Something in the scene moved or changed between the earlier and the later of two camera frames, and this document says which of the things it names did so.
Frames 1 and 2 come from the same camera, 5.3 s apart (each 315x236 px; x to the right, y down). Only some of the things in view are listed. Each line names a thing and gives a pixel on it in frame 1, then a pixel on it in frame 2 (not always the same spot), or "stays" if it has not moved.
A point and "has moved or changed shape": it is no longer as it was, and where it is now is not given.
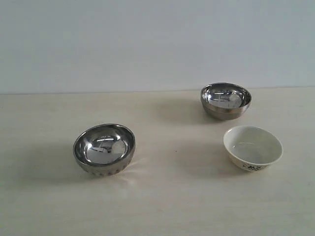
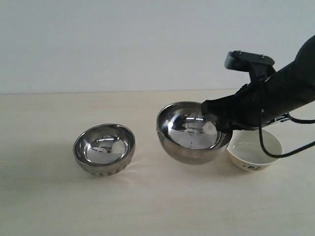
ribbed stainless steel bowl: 104,150 stays
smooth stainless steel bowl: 225,101 has moved or changed shape
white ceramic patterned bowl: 252,148 stays
